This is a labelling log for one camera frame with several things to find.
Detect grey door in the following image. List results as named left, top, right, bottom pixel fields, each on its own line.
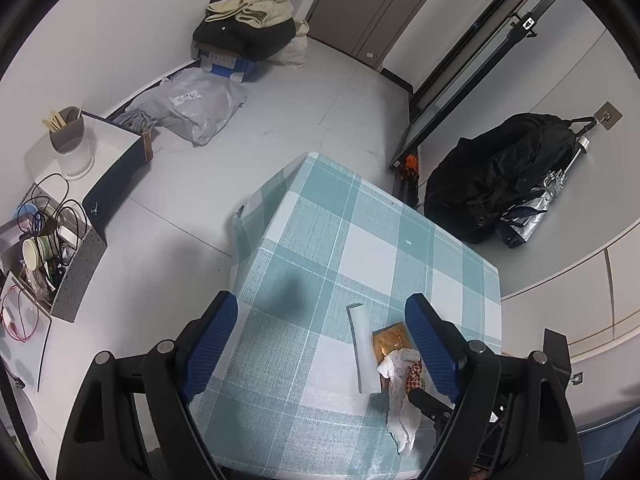
left=306, top=0, right=461, bottom=73

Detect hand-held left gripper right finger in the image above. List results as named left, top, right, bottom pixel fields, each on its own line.
left=404, top=294, right=586, bottom=480

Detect white paper strip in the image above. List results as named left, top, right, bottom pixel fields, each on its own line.
left=346, top=303, right=383, bottom=395

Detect orange gold packet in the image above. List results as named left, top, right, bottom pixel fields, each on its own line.
left=372, top=324, right=416, bottom=361

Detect grey plastic bag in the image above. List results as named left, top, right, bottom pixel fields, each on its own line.
left=112, top=67, right=248, bottom=147

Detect black cables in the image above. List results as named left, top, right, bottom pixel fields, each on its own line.
left=17, top=172, right=83, bottom=241

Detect red cable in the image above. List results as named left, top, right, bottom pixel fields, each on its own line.
left=0, top=285, right=41, bottom=343

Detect grey speckled organizer box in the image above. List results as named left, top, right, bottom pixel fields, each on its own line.
left=15, top=195, right=108, bottom=323

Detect silver folding umbrella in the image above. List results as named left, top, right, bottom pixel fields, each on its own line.
left=495, top=135, right=593, bottom=249

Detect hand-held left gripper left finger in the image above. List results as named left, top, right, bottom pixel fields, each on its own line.
left=55, top=291, right=240, bottom=480

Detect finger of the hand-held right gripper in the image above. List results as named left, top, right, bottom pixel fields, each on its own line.
left=407, top=388, right=456, bottom=424

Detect black jacket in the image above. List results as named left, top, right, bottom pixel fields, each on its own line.
left=192, top=12, right=297, bottom=61

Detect black backpack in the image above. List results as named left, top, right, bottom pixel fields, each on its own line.
left=424, top=114, right=593, bottom=245

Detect blue cardboard box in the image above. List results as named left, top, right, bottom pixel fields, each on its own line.
left=195, top=42, right=263, bottom=83

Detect cup with chopsticks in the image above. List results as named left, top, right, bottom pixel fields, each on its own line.
left=54, top=130, right=96, bottom=181

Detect white tissue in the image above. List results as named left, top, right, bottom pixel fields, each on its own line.
left=377, top=349, right=426, bottom=456

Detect beige clothes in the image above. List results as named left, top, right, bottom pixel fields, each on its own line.
left=206, top=0, right=295, bottom=28

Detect white cloth bag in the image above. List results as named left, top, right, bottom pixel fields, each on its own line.
left=267, top=19, right=310, bottom=68

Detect paper cup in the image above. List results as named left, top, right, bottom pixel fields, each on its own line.
left=21, top=236, right=56, bottom=273

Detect grey chopstick cup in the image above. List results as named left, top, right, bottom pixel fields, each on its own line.
left=48, top=106, right=86, bottom=153

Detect white cabinet with wood trim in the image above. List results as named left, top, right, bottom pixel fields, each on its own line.
left=500, top=232, right=640, bottom=361

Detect bundle of wooden chopsticks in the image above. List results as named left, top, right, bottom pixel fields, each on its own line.
left=42, top=107, right=83, bottom=133

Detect black framed glass door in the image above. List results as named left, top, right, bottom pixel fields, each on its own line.
left=410, top=0, right=571, bottom=131

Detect blue sofa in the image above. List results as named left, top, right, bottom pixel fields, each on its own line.
left=575, top=405, right=640, bottom=466

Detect navy box with white lid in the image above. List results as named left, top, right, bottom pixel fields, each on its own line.
left=80, top=110, right=153, bottom=231

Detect metal wall hook plate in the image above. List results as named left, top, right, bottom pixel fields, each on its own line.
left=592, top=101, right=624, bottom=131

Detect green checked tablecloth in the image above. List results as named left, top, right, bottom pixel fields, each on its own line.
left=187, top=151, right=502, bottom=478

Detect red checked wrapper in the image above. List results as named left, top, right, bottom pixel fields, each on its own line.
left=407, top=360, right=427, bottom=391

